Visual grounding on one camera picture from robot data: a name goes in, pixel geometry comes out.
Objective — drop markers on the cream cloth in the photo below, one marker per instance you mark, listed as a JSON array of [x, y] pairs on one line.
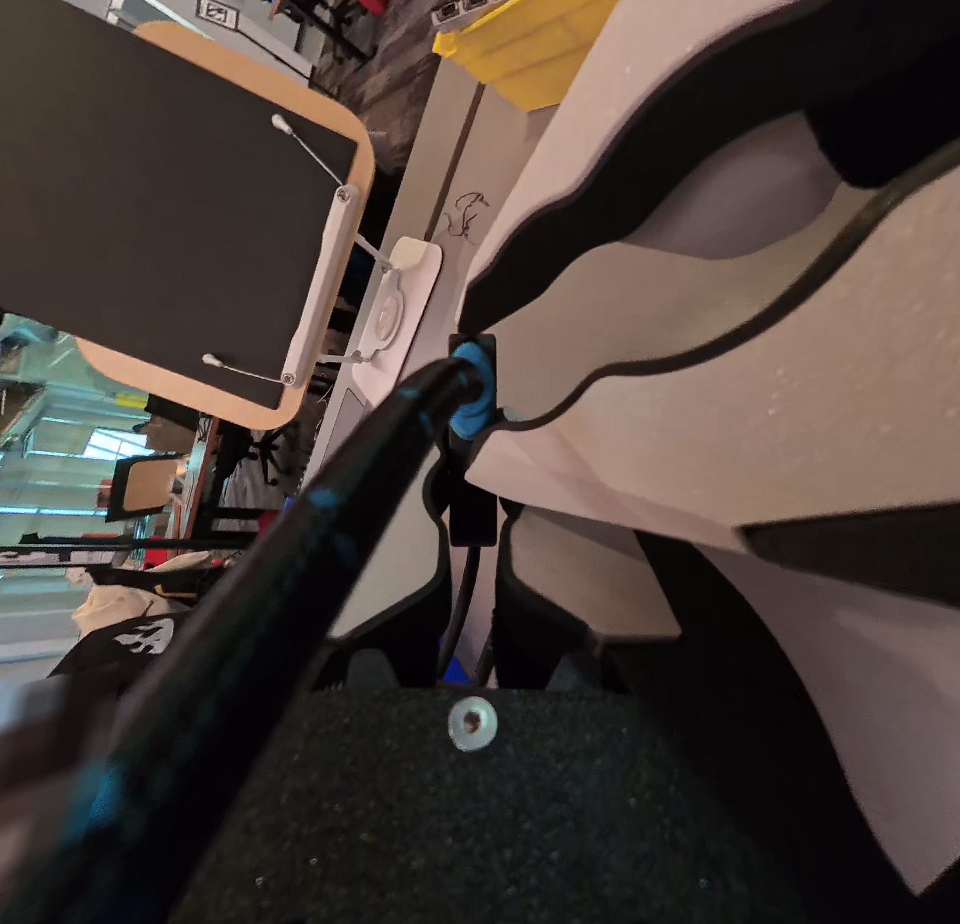
[[120, 605]]

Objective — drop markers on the small black white marker tag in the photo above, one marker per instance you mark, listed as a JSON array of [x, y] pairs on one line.
[[217, 13]]

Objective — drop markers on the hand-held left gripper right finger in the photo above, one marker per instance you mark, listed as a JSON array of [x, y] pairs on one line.
[[592, 579]]

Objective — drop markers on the small black tan panel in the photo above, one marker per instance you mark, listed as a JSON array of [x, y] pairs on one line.
[[148, 487]]

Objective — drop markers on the white desk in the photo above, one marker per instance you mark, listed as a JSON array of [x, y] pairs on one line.
[[480, 151]]

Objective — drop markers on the yellow plastic bin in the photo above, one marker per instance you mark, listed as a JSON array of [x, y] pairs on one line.
[[540, 46]]

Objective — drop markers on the silver device with ports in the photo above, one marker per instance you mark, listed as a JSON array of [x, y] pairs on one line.
[[480, 1]]

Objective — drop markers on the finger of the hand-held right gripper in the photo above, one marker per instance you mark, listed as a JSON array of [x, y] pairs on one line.
[[750, 429], [660, 61]]

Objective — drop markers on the white panel stand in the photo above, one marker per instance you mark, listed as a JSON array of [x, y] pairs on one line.
[[326, 286]]

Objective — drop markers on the black cloth with white print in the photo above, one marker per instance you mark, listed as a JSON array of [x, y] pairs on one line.
[[127, 643]]

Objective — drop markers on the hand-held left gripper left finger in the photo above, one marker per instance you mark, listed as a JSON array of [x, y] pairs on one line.
[[405, 564]]

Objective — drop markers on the black panel with tan rim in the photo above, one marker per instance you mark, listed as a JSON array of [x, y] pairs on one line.
[[150, 189]]

